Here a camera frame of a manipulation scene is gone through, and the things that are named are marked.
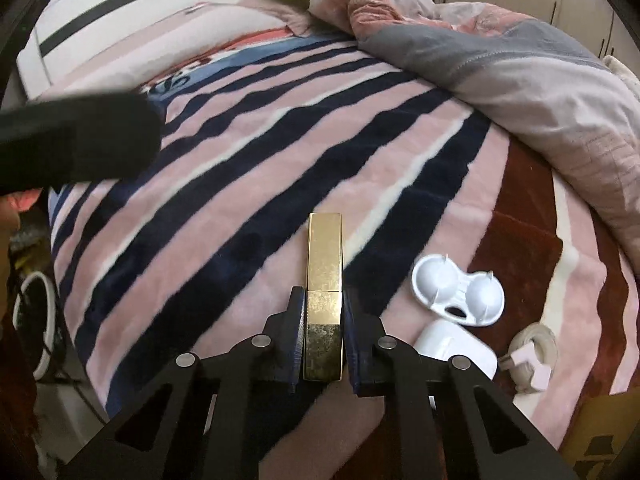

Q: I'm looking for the white earbuds case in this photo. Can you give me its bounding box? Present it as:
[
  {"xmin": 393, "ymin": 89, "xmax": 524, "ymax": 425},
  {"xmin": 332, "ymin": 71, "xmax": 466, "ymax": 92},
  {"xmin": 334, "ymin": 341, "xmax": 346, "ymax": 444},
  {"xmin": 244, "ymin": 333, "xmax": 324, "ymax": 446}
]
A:
[{"xmin": 413, "ymin": 318, "xmax": 498, "ymax": 379}]

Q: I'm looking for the gold rectangular box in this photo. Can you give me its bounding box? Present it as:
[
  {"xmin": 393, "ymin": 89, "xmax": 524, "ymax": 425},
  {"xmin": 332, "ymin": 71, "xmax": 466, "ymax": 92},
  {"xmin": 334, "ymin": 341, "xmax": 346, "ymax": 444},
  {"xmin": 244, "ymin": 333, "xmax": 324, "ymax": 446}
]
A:
[{"xmin": 304, "ymin": 212, "xmax": 344, "ymax": 382}]

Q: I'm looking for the person left hand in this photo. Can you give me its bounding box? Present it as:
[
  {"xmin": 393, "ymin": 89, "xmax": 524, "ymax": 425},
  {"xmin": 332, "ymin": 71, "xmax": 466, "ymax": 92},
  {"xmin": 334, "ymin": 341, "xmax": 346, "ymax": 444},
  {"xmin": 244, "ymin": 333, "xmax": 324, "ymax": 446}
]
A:
[{"xmin": 0, "ymin": 190, "xmax": 41, "ymax": 242}]

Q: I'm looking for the roll of tape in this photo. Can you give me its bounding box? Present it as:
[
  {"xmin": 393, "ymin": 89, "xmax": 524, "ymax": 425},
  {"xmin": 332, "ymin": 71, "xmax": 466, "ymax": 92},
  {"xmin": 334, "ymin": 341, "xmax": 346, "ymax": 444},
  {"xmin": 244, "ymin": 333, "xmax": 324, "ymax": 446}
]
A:
[{"xmin": 498, "ymin": 323, "xmax": 559, "ymax": 393}]

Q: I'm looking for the white contact lens case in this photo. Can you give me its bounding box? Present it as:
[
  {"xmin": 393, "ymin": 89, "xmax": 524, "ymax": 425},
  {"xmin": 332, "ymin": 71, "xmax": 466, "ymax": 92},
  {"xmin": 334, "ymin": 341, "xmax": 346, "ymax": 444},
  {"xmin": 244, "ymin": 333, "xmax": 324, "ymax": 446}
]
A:
[{"xmin": 410, "ymin": 254, "xmax": 506, "ymax": 327}]

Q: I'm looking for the white headboard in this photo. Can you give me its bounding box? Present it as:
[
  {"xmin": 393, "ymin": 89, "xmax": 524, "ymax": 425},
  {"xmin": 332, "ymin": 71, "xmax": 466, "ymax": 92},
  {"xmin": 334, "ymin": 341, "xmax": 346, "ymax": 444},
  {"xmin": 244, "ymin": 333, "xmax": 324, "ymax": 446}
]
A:
[{"xmin": 16, "ymin": 0, "xmax": 240, "ymax": 99}]

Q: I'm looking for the cardboard box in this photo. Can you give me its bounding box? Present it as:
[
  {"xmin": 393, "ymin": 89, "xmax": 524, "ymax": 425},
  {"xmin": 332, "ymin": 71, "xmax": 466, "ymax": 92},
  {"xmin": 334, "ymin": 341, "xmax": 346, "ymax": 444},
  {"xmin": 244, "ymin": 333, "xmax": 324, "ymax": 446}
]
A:
[{"xmin": 560, "ymin": 388, "xmax": 640, "ymax": 480}]

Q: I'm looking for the striped fleece blanket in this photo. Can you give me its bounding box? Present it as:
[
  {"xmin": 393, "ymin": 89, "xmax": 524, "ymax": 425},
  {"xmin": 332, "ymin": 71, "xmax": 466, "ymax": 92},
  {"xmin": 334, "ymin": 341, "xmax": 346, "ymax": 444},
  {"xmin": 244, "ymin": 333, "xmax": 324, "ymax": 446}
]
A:
[{"xmin": 51, "ymin": 30, "xmax": 639, "ymax": 479}]

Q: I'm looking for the pink grey quilt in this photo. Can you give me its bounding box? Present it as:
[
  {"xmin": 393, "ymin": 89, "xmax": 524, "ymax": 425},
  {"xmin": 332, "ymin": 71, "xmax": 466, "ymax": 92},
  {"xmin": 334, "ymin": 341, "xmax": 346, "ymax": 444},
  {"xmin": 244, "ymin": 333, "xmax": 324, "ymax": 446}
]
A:
[{"xmin": 309, "ymin": 0, "xmax": 639, "ymax": 266}]

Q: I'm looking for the cream towel blanket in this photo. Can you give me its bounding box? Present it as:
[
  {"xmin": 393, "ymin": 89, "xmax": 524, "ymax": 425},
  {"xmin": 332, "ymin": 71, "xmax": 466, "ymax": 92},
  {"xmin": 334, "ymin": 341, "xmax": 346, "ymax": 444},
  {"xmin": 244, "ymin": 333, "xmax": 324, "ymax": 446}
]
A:
[{"xmin": 603, "ymin": 55, "xmax": 640, "ymax": 94}]

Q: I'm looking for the white cable loop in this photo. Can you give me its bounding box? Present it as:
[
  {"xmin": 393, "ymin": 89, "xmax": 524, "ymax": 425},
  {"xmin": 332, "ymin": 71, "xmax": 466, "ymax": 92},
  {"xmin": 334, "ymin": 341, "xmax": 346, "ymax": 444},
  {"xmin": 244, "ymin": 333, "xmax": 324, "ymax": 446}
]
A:
[{"xmin": 12, "ymin": 270, "xmax": 58, "ymax": 380}]

